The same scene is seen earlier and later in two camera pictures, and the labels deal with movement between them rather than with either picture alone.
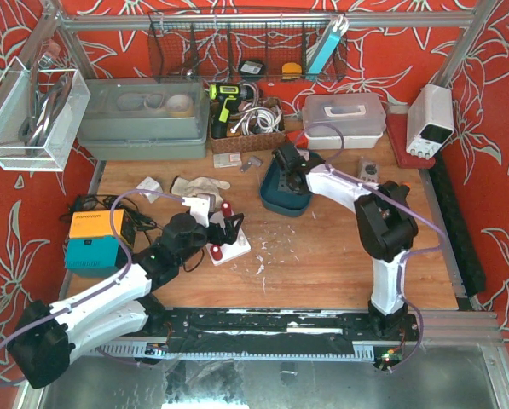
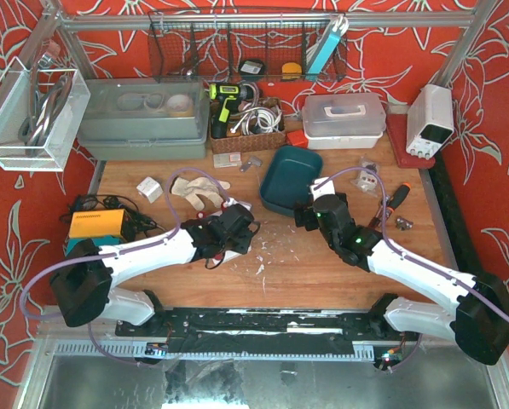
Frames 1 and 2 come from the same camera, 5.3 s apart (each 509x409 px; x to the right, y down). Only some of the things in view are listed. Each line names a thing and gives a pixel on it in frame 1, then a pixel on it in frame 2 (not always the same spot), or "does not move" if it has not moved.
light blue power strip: (327, 47) does not move
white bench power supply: (430, 120) does not move
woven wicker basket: (247, 125) does not move
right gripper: (289, 169) to (304, 218)
